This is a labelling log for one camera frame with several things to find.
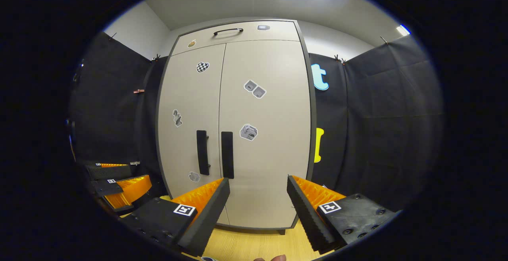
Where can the white green label bottle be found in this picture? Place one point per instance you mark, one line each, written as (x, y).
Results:
(208, 259)

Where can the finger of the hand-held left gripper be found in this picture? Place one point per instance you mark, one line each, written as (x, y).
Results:
(133, 187)
(109, 171)

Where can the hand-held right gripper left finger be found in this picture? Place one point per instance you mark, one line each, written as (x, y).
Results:
(206, 213)

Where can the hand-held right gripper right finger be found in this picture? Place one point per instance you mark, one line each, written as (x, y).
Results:
(307, 213)

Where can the grey white cabinet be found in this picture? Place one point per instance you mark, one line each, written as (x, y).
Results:
(313, 114)

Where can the small ceiling light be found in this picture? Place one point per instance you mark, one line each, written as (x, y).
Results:
(403, 30)

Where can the white cabinet door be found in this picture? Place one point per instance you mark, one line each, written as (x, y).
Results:
(278, 154)
(186, 94)

